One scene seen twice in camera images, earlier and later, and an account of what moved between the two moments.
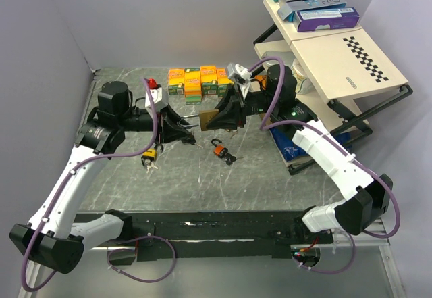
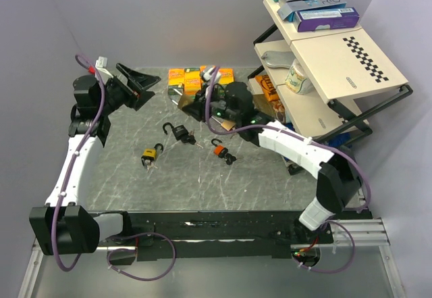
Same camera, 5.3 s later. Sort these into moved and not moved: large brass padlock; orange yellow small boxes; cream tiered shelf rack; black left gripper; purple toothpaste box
Moved: large brass padlock; black left gripper
Not moved: orange yellow small boxes; cream tiered shelf rack; purple toothpaste box
